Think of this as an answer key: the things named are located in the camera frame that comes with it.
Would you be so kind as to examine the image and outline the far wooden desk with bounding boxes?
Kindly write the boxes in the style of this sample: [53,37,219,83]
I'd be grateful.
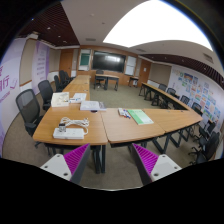
[94,74,119,91]

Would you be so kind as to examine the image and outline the white box with markers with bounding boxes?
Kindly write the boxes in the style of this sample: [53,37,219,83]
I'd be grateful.
[118,108,131,119]

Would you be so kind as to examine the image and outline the right row wooden tables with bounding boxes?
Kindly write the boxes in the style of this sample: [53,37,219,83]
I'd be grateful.
[139,83,189,110]

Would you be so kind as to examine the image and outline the white power strip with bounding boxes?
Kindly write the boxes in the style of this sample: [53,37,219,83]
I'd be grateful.
[53,128,84,140]

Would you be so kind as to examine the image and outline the row wooden tables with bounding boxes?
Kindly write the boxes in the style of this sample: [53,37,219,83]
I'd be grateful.
[139,83,189,110]
[61,74,92,103]

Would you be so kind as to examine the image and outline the near right wooden table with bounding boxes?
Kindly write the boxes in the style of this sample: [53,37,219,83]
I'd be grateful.
[101,108,202,154]

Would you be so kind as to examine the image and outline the wooden table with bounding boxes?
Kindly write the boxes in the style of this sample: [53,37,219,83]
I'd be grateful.
[101,108,202,154]
[32,103,109,174]

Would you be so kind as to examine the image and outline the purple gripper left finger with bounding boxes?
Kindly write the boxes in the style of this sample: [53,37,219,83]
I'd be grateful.
[41,144,90,184]

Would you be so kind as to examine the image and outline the white whiteboard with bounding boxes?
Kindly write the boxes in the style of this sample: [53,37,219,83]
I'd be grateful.
[79,49,91,71]
[125,56,137,76]

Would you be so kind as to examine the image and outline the green folder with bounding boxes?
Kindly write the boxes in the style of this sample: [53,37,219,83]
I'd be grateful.
[128,109,153,125]

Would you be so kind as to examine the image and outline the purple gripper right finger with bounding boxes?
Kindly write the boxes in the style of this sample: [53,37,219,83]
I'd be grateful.
[131,144,181,185]

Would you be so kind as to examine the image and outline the black mesh office chair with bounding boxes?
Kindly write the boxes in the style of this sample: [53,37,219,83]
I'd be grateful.
[16,89,42,136]

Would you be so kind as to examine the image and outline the white stacked books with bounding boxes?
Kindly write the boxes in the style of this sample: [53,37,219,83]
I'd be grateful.
[80,101,106,111]

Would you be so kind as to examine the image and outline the white whiteboard left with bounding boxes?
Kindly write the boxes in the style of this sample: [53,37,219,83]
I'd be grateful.
[79,49,91,71]

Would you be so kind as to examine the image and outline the white paper box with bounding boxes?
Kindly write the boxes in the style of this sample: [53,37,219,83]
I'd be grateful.
[51,92,69,107]

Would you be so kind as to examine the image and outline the white whiteboard right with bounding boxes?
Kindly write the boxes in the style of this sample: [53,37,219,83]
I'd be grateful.
[125,56,137,76]

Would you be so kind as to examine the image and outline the white coiled power cable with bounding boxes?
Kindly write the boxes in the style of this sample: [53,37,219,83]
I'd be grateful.
[59,116,91,136]

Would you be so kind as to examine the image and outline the near left wooden table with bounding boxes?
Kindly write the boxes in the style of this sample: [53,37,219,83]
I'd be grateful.
[32,103,109,174]

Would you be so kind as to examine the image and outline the black charger plug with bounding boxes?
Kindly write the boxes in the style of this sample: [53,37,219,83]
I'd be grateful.
[58,123,66,132]

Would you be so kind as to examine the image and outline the black chair near right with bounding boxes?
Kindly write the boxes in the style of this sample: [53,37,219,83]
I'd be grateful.
[190,132,220,165]

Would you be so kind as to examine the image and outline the left row wooden tables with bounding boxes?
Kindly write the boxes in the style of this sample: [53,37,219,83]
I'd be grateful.
[61,74,92,103]

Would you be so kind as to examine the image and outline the black wall television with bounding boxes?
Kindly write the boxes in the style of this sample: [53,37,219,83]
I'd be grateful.
[92,51,126,73]

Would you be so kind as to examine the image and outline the colourful wall posters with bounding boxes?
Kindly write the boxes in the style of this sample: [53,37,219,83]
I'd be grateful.
[168,67,224,128]

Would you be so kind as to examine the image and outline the white papers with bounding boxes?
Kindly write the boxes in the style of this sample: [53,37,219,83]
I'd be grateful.
[69,93,87,103]

